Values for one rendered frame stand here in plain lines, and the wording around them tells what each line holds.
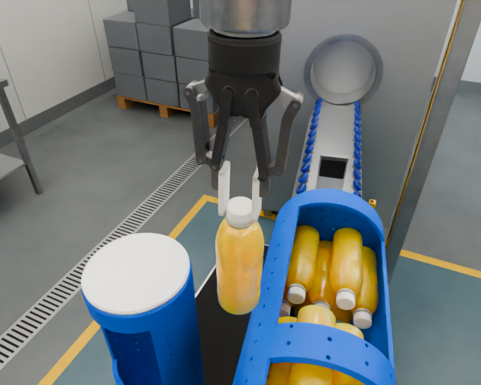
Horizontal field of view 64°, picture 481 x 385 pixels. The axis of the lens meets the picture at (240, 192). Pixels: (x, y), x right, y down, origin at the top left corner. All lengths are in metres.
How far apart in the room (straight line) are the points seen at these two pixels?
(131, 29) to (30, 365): 3.01
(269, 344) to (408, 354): 1.60
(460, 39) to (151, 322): 1.22
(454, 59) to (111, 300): 1.24
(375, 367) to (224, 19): 0.56
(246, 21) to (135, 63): 3.87
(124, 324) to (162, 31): 3.22
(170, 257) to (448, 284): 1.92
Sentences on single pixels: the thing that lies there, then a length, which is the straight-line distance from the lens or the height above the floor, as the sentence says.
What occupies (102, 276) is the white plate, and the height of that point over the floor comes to 1.04.
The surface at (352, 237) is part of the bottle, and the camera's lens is 0.97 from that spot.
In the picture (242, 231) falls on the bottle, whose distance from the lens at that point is 0.53.
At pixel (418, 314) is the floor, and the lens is 2.42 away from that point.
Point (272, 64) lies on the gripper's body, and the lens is 0.40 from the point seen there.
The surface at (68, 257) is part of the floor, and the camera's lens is 2.72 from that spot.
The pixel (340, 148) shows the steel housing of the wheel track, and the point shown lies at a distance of 1.79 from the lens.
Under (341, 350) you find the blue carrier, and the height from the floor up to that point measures 1.23.
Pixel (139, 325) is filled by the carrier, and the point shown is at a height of 0.99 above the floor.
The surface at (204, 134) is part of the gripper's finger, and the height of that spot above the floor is 1.58.
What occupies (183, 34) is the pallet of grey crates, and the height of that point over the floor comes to 0.87.
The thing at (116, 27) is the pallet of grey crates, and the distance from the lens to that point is 4.25.
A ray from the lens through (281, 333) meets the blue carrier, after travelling 0.69.
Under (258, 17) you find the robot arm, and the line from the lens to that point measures 0.37.
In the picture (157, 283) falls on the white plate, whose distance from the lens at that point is 1.01.
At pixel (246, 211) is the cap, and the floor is 1.47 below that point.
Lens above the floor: 1.79
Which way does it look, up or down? 36 degrees down
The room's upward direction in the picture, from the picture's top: straight up
